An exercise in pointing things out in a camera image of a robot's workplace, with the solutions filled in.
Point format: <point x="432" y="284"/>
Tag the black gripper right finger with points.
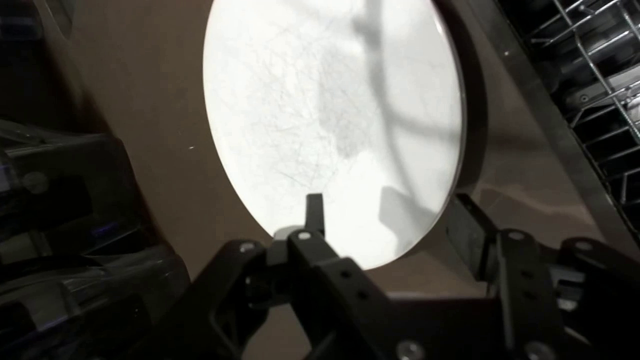
<point x="567" y="301"/>

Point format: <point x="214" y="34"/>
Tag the black and steel stove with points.
<point x="66" y="200"/>

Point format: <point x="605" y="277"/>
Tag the white round plate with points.
<point x="300" y="113"/>

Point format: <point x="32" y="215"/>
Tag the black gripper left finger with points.
<point x="300" y="301"/>

